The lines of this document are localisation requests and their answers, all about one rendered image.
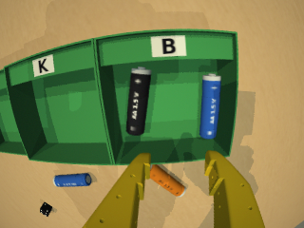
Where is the green three-compartment bin rack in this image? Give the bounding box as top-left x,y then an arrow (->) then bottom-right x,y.
0,28 -> 238,165

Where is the orange aa battery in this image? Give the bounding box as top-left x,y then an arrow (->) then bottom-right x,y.
150,164 -> 186,198

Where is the blue aa battery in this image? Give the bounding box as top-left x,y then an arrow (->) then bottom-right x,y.
199,73 -> 221,139
53,173 -> 91,187

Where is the black die with white pips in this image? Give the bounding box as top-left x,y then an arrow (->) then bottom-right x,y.
40,202 -> 52,217

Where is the black aa battery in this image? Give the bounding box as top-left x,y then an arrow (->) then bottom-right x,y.
126,66 -> 152,136

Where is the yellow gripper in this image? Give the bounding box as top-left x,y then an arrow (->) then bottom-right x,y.
82,150 -> 265,228

